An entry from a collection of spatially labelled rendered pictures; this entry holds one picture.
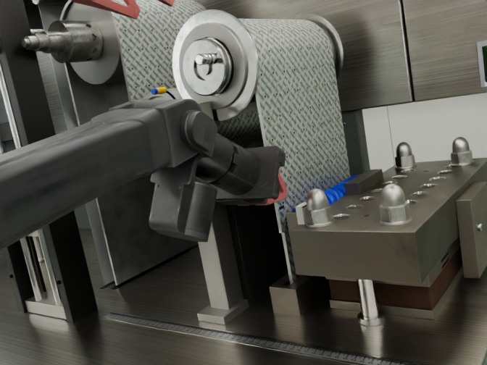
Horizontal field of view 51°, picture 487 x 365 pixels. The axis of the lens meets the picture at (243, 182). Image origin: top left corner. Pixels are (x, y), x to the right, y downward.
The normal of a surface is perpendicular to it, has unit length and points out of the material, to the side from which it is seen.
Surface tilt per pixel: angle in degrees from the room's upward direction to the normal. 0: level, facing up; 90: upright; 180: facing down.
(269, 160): 59
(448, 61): 90
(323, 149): 90
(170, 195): 65
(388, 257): 90
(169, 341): 0
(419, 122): 90
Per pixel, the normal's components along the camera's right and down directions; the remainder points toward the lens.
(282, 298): -0.58, 0.24
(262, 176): -0.59, -0.29
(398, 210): -0.10, 0.18
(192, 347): -0.18, -0.97
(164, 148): 0.89, 0.11
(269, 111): 0.80, -0.04
